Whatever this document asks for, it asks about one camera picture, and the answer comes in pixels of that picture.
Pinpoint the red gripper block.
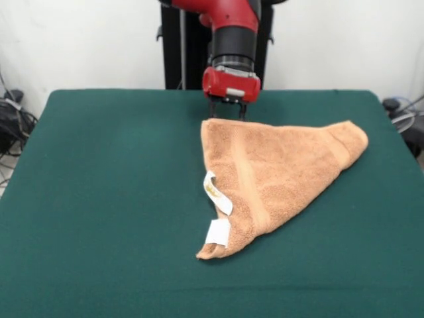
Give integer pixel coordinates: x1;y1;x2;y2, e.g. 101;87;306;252
201;66;262;122

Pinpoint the tan terry towel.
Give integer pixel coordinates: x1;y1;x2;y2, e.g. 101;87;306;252
195;119;370;261

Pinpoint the dark green table cloth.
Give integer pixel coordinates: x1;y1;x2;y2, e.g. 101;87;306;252
0;88;424;318

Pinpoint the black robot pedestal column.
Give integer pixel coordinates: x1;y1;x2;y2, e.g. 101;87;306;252
156;0;276;90

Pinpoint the black pedestal caster foot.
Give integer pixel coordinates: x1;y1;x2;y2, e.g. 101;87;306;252
382;98;402;112
3;89;25;102

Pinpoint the tangle of black cables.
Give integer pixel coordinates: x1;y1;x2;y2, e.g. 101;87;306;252
390;95;424;160
0;99;39;160

